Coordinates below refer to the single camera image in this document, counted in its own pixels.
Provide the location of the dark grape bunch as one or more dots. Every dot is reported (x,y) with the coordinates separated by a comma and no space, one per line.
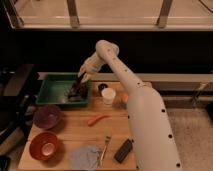
(78,90)

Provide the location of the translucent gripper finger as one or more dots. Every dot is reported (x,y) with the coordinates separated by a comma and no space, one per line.
(81,71)
(86,77)

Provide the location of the green plastic tray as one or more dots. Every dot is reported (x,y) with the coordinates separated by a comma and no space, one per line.
(55,88)

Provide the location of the black chair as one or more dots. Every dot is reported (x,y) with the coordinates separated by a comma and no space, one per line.
(15,100)

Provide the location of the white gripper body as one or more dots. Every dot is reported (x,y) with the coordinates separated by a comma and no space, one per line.
(93,64)

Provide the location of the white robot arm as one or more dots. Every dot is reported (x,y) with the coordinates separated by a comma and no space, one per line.
(153,140)

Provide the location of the purple bowl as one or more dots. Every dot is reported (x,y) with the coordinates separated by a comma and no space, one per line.
(47,116)

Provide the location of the red bowl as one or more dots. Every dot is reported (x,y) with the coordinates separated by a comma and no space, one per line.
(44,146)

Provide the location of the white cup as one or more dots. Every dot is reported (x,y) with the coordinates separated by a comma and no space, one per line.
(108,95)

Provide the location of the silver fork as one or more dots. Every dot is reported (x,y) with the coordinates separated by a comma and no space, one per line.
(108,136)

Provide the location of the grey-blue cloth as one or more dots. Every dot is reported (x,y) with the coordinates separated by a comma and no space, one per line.
(85,158)

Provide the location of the small black round object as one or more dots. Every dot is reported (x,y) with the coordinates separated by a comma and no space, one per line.
(102,86)

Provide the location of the black rectangular remote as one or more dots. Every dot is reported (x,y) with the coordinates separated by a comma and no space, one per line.
(123,151)

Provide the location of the orange carrot toy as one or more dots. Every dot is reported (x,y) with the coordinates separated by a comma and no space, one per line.
(92,121)

